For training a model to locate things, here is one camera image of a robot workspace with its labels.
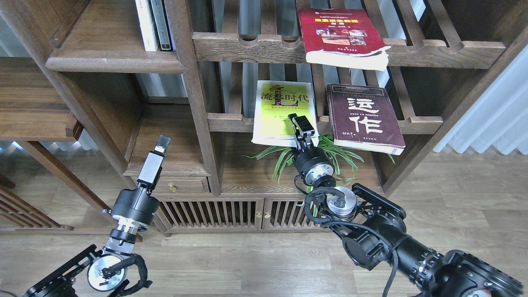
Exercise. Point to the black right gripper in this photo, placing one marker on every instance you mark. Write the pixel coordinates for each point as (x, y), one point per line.
(311, 162)

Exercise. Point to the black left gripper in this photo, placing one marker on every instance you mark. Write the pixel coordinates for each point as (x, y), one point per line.
(135, 209)

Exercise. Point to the yellow green book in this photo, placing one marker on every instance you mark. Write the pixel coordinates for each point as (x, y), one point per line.
(275, 101)

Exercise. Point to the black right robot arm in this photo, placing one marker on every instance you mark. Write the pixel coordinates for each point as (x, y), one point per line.
(372, 230)

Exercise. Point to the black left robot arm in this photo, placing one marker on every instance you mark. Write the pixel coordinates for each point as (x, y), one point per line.
(114, 268)

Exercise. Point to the green spider plant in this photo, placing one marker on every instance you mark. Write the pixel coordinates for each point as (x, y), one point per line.
(326, 143)

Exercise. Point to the dark maroon book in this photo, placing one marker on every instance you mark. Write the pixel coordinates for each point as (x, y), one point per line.
(363, 118)

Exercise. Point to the red book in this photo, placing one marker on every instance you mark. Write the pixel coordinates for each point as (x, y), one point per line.
(342, 37)

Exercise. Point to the white upright book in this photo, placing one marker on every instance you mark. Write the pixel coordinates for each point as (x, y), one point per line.
(147, 25)

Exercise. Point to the dark green upright book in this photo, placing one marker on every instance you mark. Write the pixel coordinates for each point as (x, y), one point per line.
(162, 28)

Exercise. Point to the white curtain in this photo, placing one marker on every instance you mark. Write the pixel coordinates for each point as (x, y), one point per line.
(498, 120)

